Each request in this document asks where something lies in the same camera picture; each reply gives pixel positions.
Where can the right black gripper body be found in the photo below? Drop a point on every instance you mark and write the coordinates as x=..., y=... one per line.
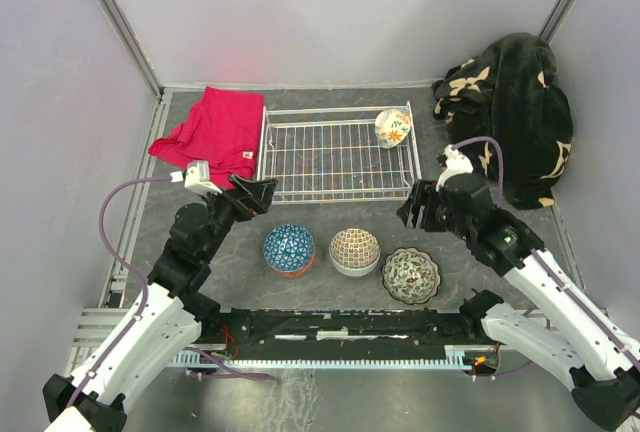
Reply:
x=436, y=216

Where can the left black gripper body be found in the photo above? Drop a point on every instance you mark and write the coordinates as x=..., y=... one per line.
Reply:
x=244, y=207

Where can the blue triangle pattern bowl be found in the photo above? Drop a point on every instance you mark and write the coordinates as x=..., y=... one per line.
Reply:
x=289, y=250

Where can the dark scalloped floral bowl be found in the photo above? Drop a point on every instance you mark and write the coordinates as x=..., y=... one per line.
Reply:
x=411, y=276

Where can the orange flower leaf bowl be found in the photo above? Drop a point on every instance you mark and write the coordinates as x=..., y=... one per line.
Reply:
x=392, y=126

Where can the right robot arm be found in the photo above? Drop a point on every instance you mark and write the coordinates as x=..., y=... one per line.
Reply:
x=582, y=347

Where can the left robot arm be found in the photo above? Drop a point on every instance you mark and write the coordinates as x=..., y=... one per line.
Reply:
x=168, y=314

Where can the red folded cloth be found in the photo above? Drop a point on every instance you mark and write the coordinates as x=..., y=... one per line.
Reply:
x=223, y=128

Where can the brown square pattern bowl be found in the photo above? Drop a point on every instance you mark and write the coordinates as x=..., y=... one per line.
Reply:
x=354, y=252

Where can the black floral plush blanket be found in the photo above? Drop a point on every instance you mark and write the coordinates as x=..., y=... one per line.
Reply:
x=513, y=121

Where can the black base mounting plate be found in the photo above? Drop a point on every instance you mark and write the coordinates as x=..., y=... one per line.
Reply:
x=342, y=334

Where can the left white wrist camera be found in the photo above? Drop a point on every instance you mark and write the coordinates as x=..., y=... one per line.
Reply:
x=197, y=179

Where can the white wire dish rack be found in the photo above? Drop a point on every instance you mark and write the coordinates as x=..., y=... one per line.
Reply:
x=320, y=155

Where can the slotted cable duct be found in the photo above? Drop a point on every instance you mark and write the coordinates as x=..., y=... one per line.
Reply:
x=453, y=359

